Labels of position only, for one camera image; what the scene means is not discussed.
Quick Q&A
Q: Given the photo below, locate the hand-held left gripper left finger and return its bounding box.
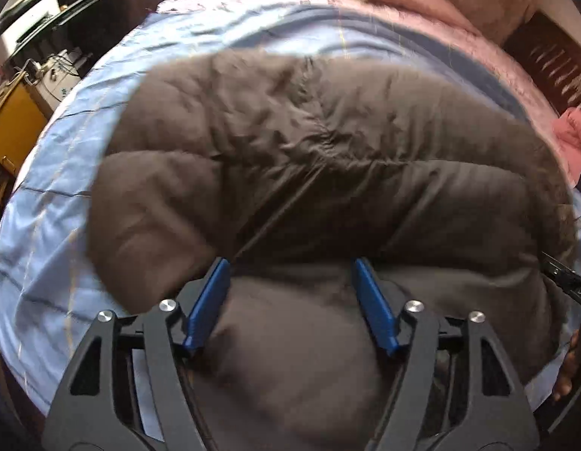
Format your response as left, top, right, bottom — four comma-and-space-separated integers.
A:
42, 257, 232, 451

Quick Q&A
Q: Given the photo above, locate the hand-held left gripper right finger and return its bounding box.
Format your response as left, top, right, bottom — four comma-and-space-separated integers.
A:
353, 257, 540, 451

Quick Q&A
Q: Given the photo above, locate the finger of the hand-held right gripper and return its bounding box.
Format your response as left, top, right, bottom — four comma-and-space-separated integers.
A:
539, 251, 581, 312

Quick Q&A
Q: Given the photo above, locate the brown puffer jacket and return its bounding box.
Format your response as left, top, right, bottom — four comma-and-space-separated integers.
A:
86, 49, 580, 451

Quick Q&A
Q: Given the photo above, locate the person's right hand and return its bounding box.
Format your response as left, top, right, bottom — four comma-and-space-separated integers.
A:
552, 329, 581, 403

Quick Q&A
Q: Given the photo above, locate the pink folded quilt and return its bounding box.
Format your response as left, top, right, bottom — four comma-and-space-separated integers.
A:
556, 106, 581, 185

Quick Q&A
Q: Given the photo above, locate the blue checked bedsheet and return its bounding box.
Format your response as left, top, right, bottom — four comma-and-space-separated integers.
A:
0, 0, 581, 416

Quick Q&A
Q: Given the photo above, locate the dark wooden headboard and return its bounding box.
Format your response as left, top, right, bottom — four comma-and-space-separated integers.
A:
502, 9, 581, 114

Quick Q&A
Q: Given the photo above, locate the pink printed bedsheet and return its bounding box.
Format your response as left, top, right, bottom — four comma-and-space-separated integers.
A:
154, 0, 575, 151

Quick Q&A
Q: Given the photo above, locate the yellow box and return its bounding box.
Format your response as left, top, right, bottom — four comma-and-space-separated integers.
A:
0, 82, 50, 166

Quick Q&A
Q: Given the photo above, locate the dark desk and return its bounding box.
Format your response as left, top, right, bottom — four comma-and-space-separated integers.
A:
0, 0, 123, 59

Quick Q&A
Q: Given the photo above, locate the white printer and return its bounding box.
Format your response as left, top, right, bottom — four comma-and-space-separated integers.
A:
0, 0, 62, 57

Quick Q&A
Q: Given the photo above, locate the white box with cables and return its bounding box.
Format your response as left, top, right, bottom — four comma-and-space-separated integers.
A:
34, 48, 92, 105

